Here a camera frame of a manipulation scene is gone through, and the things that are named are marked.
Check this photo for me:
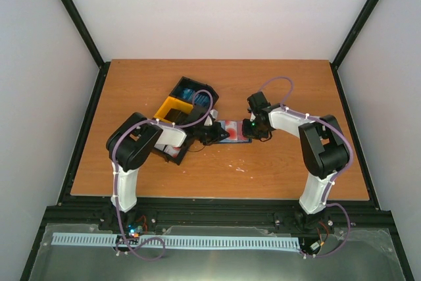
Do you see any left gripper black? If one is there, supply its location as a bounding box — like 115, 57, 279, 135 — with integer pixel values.
195, 122, 229, 146

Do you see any blue leather card holder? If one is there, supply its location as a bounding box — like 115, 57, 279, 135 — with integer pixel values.
219, 120, 252, 144

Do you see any red white credit card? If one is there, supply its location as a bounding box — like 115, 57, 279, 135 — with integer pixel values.
237, 126, 247, 142
224, 120, 237, 143

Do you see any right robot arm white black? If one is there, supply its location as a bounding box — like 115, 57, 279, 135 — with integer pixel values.
242, 91, 353, 232

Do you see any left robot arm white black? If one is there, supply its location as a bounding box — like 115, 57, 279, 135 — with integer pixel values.
106, 105, 230, 230

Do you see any blue card stack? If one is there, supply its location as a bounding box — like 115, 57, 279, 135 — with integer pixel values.
180, 88, 210, 107

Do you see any yellow bin with dark cards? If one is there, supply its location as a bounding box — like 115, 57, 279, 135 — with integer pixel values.
154, 96, 193, 122

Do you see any red white card stack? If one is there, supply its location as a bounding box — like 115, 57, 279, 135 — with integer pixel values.
163, 145, 180, 158

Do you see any black bin with red cards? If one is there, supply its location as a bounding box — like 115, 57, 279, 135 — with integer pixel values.
152, 136, 195, 165

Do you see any black bin with blue cards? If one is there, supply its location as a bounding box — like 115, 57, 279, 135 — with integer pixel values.
169, 76, 219, 109

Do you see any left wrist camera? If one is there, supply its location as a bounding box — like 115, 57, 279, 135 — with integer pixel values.
203, 109, 218, 126

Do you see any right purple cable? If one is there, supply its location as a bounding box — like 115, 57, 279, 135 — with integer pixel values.
258, 77, 355, 259

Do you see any purple cable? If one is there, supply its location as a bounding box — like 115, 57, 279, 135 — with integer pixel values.
111, 89, 215, 259
258, 77, 355, 259

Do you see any black aluminium frame rail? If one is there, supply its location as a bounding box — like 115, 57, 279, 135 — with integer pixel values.
39, 197, 397, 237

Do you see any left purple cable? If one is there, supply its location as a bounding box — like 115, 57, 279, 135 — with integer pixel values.
111, 89, 215, 259

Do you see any right frame post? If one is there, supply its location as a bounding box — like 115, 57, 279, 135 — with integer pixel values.
330, 0, 380, 71

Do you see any frame post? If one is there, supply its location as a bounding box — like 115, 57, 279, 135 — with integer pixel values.
61, 0, 105, 68
330, 0, 380, 71

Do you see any light blue cable duct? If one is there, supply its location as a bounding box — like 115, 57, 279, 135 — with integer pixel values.
51, 232, 300, 252

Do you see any left frame post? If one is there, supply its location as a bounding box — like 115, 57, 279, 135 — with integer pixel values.
61, 0, 105, 68

